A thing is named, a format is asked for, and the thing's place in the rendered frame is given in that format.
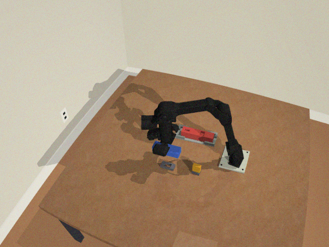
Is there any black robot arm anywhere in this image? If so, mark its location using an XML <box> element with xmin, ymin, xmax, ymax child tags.
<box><xmin>141</xmin><ymin>97</ymin><xmax>244</xmax><ymax>168</ymax></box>

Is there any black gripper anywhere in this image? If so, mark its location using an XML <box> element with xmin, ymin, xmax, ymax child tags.
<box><xmin>152</xmin><ymin>124</ymin><xmax>179</xmax><ymax>156</ymax></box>

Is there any yellow rectangular block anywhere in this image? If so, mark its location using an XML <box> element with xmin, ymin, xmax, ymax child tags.
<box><xmin>192</xmin><ymin>163</ymin><xmax>201</xmax><ymax>173</ymax></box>

